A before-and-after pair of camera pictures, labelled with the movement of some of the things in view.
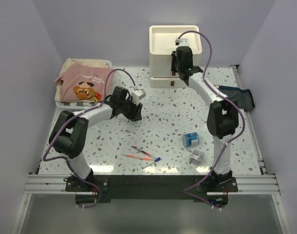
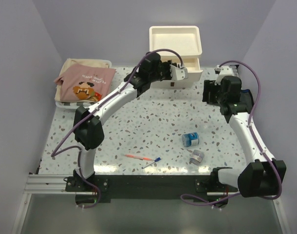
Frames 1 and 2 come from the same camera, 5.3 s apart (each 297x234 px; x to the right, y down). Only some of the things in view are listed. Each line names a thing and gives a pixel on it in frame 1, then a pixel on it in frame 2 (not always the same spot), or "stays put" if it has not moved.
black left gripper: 135,115 -> 167,66
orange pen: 139,157 stays put
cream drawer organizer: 162,42 stays put
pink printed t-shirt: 81,83 stays put
